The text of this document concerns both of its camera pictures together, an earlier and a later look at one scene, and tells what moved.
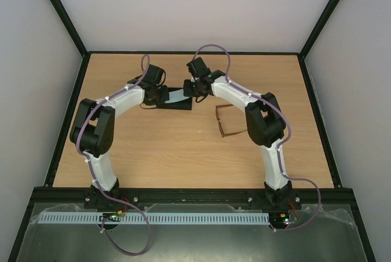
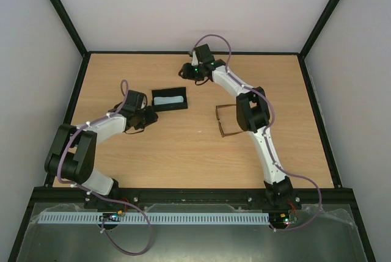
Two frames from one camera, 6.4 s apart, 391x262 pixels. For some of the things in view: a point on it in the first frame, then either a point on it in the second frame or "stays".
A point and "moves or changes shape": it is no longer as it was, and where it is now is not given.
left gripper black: [165, 97] → [152, 117]
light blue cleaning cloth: [176, 96] moves or changes shape
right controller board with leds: [283, 218] stays
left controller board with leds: [112, 217] stays
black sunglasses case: [183, 104] moves or changes shape
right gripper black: [187, 88] → [187, 71]
